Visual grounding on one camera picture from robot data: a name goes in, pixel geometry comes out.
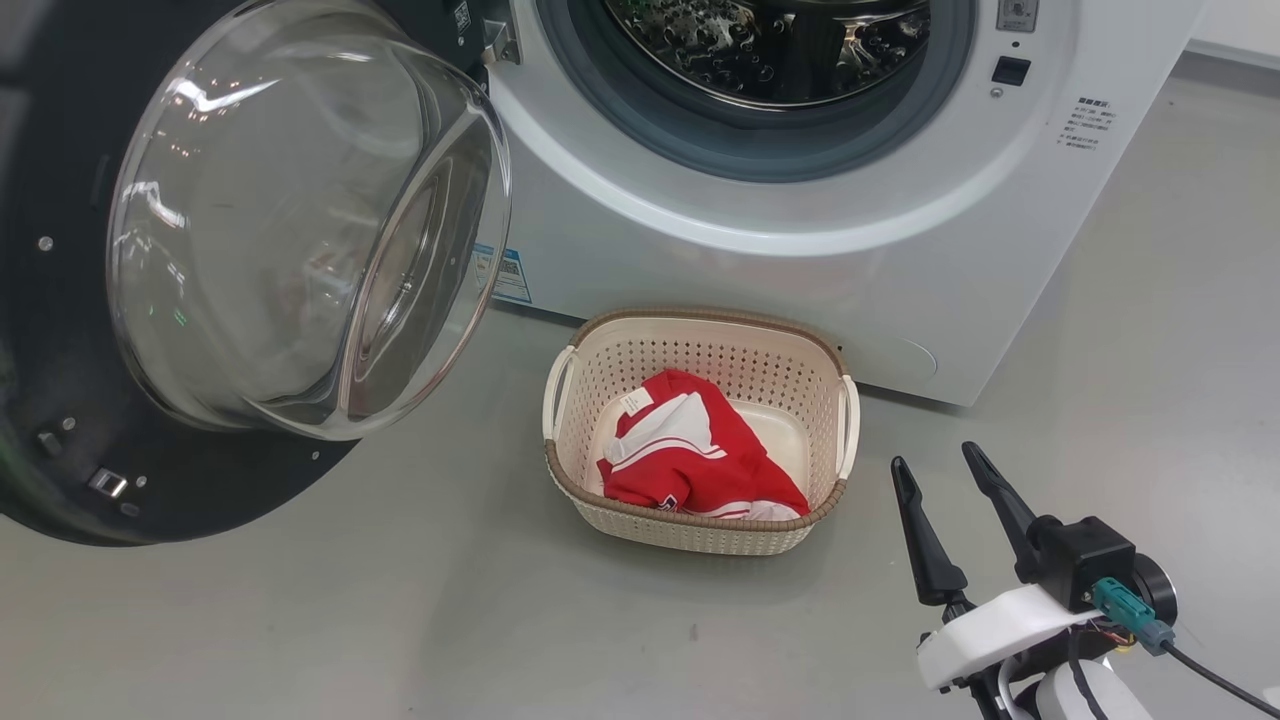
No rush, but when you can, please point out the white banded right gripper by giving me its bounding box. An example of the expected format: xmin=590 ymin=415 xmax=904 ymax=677
xmin=890 ymin=441 xmax=1179 ymax=691

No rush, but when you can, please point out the red garment with white lettering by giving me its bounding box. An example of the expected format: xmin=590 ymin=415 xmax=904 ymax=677
xmin=597 ymin=368 xmax=811 ymax=521

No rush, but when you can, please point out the black glass washing machine door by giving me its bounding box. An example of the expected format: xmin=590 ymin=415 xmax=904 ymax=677
xmin=0 ymin=0 xmax=513 ymax=547

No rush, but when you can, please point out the white front-load washing machine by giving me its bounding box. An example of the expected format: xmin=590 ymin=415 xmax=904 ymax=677
xmin=375 ymin=0 xmax=1206 ymax=406

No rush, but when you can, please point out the cream perforated laundry basket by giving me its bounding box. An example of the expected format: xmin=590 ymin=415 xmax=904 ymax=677
xmin=542 ymin=308 xmax=861 ymax=556

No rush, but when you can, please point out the blue white energy label sticker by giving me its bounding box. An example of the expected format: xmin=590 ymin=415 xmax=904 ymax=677
xmin=470 ymin=243 xmax=533 ymax=306

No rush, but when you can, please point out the white cabinet panel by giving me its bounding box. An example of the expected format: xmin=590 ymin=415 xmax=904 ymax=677
xmin=1185 ymin=0 xmax=1280 ymax=71

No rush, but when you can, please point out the black cable with teal plug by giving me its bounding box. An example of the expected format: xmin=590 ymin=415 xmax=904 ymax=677
xmin=1090 ymin=577 xmax=1280 ymax=693

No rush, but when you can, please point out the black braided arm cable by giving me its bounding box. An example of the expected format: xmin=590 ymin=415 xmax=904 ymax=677
xmin=1065 ymin=650 xmax=1103 ymax=720

